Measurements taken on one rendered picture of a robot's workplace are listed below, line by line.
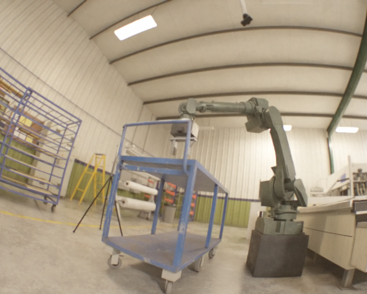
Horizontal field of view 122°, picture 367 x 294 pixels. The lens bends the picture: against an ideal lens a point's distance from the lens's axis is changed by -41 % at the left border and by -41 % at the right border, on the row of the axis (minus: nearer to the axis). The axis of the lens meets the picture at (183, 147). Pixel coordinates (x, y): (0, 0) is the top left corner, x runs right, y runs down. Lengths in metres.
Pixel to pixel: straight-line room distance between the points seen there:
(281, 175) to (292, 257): 0.96
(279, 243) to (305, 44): 5.90
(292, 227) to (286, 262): 0.41
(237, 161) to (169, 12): 7.42
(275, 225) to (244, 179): 6.97
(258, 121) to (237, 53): 4.54
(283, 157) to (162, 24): 5.51
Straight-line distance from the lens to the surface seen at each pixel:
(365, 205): 1.68
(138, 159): 1.41
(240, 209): 8.75
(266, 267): 2.08
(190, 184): 1.14
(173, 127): 1.63
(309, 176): 9.42
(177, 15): 6.04
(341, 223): 1.84
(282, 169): 2.06
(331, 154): 9.93
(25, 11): 7.23
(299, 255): 2.19
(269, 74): 7.09
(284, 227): 2.08
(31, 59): 6.45
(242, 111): 2.10
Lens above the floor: 0.72
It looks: 19 degrees up
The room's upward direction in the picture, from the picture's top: 10 degrees clockwise
